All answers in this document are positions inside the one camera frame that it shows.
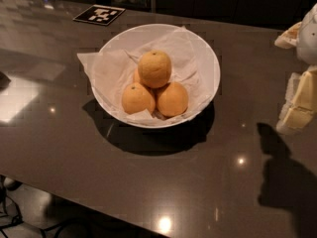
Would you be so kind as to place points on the black white fiducial marker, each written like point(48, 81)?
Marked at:
point(99, 15)

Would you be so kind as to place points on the white bowl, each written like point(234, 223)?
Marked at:
point(204, 60)

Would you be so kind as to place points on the top orange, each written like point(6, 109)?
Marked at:
point(154, 69)

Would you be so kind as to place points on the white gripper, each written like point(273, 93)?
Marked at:
point(308, 39)

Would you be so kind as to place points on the front left orange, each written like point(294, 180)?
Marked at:
point(137, 98)

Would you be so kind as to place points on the orange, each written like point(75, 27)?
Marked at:
point(137, 98)
point(154, 69)
point(172, 99)

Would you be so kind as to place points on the front right orange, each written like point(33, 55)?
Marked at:
point(172, 99)

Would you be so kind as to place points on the white paper liner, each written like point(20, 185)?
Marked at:
point(109, 70)

